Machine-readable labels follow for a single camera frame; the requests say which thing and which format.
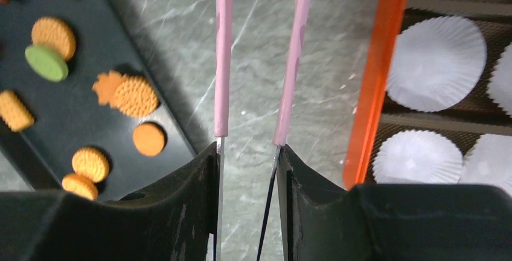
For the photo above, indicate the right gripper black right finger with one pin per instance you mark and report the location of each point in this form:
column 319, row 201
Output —
column 321, row 221

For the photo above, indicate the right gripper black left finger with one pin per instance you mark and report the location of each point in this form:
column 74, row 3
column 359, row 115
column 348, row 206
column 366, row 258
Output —
column 170, row 219

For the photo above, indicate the green sandwich cookie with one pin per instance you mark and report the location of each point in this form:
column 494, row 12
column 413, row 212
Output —
column 46, row 62

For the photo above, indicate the pink-tipped metal tongs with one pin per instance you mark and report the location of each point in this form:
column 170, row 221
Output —
column 221, row 102

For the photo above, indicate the plain orange round cookie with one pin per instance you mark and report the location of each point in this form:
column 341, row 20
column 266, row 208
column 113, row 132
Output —
column 149, row 139

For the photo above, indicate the round orange cookie front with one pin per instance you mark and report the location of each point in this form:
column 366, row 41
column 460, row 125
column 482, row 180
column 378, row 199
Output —
column 80, row 185

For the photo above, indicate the white paper cup front left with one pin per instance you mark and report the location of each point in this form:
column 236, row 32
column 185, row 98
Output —
column 418, row 156

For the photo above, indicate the white paper cup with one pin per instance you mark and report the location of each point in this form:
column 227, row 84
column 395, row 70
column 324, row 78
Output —
column 418, row 156
column 499, row 86
column 489, row 162
column 436, row 63

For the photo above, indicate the round orange cookie right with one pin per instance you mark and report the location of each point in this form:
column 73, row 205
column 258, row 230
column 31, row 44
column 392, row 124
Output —
column 135, row 97

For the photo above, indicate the orange flower cookie right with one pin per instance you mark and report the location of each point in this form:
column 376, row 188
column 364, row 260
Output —
column 106, row 85

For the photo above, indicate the orange cookie box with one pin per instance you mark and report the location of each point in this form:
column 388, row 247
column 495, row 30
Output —
column 378, row 117

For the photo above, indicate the white paper cup front right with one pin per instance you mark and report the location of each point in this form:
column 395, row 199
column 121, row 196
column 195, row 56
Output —
column 489, row 162

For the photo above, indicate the black baking tray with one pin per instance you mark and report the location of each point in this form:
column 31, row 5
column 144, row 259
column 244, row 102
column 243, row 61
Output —
column 67, row 114

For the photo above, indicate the square waffle cookie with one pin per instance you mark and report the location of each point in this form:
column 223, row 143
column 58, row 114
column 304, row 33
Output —
column 13, row 112

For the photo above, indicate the white paper cup middle left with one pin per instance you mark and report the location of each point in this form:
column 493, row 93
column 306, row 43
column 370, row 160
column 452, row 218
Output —
column 436, row 63

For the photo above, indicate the white paper cup middle right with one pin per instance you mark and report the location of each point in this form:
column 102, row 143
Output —
column 499, row 86

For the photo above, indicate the round orange cookie by green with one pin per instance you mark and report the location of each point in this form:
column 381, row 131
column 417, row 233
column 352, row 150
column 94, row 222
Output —
column 54, row 33

